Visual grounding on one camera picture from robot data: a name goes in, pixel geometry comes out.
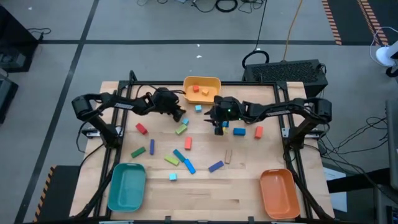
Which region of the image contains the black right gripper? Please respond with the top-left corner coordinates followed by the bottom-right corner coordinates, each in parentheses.
top-left (204, 95), bottom-right (243, 136)

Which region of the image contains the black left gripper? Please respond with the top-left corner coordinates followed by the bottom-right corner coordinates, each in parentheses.
top-left (151, 87), bottom-right (187, 123)

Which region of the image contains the red medium block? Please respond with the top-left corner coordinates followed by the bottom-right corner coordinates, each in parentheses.
top-left (135, 123), bottom-right (149, 136)

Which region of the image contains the teal long block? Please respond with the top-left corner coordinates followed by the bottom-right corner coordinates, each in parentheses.
top-left (172, 149), bottom-right (187, 163)

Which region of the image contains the lime green long block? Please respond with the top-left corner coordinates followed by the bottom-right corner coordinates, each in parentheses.
top-left (164, 154), bottom-right (180, 167)

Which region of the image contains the yellow plastic bin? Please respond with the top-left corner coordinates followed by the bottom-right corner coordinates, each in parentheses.
top-left (182, 75), bottom-right (222, 105)

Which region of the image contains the black computer case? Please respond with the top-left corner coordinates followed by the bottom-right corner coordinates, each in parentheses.
top-left (242, 58), bottom-right (329, 99)

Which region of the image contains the teal plastic bin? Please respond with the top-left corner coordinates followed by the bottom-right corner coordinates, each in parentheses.
top-left (107, 162), bottom-right (147, 213)

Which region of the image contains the orange plastic bin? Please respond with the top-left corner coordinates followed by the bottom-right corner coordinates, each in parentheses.
top-left (259, 169), bottom-right (301, 220)

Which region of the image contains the white paper sheet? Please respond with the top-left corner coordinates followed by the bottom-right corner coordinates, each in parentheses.
top-left (323, 167), bottom-right (348, 212)

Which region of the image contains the black hazard-striped mat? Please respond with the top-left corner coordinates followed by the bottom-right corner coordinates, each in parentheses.
top-left (322, 0), bottom-right (389, 46)
top-left (32, 164), bottom-right (81, 223)

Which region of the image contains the grey equipment box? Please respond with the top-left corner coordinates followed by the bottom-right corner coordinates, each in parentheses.
top-left (0, 73), bottom-right (19, 124)

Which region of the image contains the white round device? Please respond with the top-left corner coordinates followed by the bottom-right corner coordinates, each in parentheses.
top-left (369, 26), bottom-right (398, 77)

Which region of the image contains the black cabinet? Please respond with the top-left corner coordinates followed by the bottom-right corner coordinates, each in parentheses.
top-left (0, 4), bottom-right (40, 74)

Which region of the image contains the black table frame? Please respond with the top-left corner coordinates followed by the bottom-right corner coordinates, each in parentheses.
top-left (74, 70), bottom-right (335, 224)

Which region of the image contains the black hanging cable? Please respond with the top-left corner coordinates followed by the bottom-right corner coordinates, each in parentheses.
top-left (241, 0), bottom-right (271, 70)

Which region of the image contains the black cable coil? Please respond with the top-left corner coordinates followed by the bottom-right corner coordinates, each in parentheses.
top-left (215, 0), bottom-right (239, 13)

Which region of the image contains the yellow hanging cable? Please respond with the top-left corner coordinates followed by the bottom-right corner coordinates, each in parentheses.
top-left (282, 0), bottom-right (304, 62)

